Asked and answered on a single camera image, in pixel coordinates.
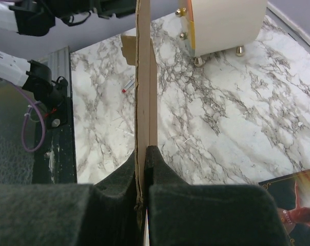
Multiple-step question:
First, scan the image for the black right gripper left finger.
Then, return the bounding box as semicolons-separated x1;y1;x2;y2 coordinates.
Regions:
0;155;144;245

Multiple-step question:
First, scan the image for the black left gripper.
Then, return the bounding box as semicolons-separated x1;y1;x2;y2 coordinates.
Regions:
94;0;137;18

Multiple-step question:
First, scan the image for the brown cardboard box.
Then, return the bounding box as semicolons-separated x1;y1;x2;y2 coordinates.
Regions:
121;1;157;245

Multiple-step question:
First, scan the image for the red capped pen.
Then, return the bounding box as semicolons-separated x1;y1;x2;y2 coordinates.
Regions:
122;79;134;93

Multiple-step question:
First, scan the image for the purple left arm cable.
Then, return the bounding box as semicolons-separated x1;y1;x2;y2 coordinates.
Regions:
6;79;47;153

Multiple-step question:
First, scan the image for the dark book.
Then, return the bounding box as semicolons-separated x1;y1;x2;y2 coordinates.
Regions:
259;169;310;245

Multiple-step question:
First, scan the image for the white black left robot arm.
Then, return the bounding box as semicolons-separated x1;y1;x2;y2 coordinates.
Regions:
0;0;137;109

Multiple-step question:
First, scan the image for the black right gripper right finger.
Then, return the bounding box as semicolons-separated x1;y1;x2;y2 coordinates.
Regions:
145;146;288;245

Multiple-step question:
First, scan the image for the cream cylindrical container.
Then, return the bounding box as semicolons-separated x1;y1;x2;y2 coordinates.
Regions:
175;0;267;67

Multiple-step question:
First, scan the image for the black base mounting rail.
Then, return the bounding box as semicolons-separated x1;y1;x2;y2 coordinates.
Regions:
32;85;77;184

